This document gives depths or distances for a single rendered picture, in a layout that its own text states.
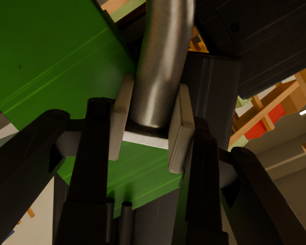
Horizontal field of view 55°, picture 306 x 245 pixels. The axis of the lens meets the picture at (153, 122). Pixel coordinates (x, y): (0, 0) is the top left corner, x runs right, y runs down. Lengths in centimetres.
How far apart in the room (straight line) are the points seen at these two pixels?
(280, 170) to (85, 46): 763
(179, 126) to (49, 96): 13
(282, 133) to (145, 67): 951
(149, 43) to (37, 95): 11
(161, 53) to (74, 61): 8
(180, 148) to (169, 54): 6
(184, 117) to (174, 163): 2
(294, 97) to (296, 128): 551
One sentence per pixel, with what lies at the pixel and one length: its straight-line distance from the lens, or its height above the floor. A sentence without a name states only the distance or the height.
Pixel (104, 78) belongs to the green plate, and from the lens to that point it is 23.
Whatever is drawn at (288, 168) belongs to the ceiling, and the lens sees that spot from 780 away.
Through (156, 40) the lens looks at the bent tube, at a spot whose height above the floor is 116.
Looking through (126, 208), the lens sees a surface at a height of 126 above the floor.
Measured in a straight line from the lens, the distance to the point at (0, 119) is 43.
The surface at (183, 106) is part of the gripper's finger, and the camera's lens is 17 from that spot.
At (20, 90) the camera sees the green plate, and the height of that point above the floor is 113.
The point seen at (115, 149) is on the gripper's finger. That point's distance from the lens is 16.
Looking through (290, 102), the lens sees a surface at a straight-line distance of 417.
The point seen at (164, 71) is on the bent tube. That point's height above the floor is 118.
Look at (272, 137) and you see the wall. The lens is 967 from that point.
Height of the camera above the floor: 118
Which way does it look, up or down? 6 degrees up
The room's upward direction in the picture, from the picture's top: 149 degrees clockwise
